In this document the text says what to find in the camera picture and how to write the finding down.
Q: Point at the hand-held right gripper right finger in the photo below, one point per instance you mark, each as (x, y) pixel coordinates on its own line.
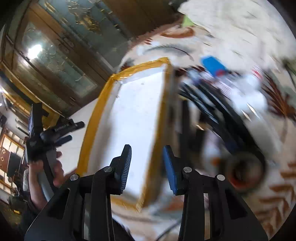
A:
(170, 172)

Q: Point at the blue battery pack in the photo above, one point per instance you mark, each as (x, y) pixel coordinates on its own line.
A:
(212, 64)

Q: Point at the person's left hand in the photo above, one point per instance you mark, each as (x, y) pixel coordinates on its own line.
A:
(34, 178)

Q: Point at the black pen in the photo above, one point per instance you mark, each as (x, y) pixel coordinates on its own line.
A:
(208, 109)

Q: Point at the wooden side cabinet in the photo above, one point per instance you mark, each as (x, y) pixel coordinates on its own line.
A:
(9, 143)

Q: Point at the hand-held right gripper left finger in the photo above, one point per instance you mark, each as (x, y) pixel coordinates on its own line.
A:
(124, 169)

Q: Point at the cream leaf pattern quilt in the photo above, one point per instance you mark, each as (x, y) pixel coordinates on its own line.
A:
(242, 27)

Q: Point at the white charger adaptor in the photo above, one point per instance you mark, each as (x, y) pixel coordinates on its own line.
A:
(249, 97)

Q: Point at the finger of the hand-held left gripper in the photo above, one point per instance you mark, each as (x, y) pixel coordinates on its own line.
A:
(63, 140)
(69, 127)

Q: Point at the white foam box yellow tape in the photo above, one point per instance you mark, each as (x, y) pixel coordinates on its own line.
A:
(136, 115)

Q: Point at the leaf printed blanket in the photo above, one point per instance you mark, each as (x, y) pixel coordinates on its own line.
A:
(277, 143)

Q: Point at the grey tape roll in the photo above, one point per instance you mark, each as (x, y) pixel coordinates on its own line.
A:
(259, 166)

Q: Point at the person's left forearm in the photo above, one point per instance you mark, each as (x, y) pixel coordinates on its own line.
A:
(34, 213)

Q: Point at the green cloth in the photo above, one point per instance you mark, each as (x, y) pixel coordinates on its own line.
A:
(187, 21)

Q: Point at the wooden cabinet with glass doors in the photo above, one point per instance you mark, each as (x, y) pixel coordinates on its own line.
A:
(57, 58)

